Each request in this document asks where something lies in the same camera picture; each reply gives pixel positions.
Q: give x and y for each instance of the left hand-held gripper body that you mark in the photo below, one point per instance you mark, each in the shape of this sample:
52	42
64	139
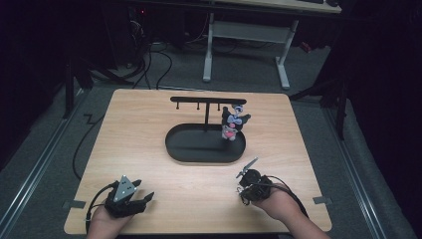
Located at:
124	191

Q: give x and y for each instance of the white-framed desk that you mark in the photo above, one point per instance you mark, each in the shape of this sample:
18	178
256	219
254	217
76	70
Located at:
249	31

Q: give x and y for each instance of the dark computer tower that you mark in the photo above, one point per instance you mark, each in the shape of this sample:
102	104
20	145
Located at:
137	30

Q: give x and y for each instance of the small red object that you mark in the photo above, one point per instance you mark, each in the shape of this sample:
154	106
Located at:
306	47

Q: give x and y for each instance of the person's left hand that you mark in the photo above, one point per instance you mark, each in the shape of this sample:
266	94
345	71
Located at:
104	225

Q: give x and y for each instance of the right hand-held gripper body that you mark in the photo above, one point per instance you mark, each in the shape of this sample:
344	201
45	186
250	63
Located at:
255	186

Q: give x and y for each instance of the metal floor rail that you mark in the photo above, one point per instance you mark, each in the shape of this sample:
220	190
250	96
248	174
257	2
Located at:
40	166
351	172

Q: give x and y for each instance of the black metal stand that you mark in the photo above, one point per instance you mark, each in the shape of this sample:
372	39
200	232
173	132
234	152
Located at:
69	96
341	113

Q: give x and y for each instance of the grey tape piece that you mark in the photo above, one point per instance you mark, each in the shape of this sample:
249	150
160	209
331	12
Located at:
321	200
77	204

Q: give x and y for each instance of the person's right hand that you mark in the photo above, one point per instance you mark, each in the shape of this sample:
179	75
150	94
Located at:
280	205

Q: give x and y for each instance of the black hook stand with tray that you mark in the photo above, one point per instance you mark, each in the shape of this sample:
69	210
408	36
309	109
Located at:
199	146

